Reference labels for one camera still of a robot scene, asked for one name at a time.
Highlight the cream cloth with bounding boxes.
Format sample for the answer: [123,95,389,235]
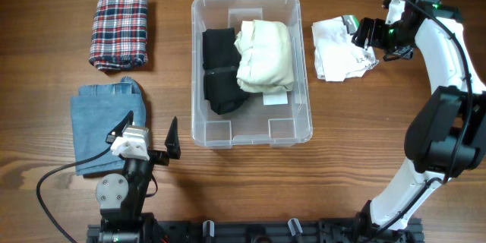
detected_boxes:
[234,20,295,93]

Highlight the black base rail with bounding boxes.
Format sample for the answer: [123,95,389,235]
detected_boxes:
[86,218,423,243]

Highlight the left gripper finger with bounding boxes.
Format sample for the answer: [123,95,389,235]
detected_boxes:
[165,116,181,159]
[106,111,134,140]

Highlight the folded blue denim jeans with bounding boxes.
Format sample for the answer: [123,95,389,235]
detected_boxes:
[71,77,147,162]

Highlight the red navy plaid folded cloth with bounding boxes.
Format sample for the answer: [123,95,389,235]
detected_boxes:
[89,0,148,71]

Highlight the left black cable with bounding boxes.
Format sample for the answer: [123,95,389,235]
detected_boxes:
[35,146,115,243]

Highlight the white printed shirt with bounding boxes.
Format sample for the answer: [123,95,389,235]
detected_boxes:
[311,15,379,82]

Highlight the right black cable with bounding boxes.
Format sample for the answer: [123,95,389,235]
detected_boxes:
[374,0,475,232]

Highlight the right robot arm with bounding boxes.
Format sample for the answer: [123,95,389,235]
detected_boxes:
[352,0,485,242]

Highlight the clear plastic storage container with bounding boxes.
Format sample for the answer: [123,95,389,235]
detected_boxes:
[191,0,313,149]

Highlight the white label in container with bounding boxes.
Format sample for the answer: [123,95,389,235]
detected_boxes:
[263,91,289,106]

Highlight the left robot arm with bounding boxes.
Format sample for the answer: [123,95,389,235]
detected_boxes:
[87,112,181,243]

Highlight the black garment with tape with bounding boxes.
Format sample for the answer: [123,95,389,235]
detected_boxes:
[202,27,250,115]

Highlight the black cable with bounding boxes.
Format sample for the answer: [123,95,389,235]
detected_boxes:
[35,146,115,243]
[374,0,475,232]

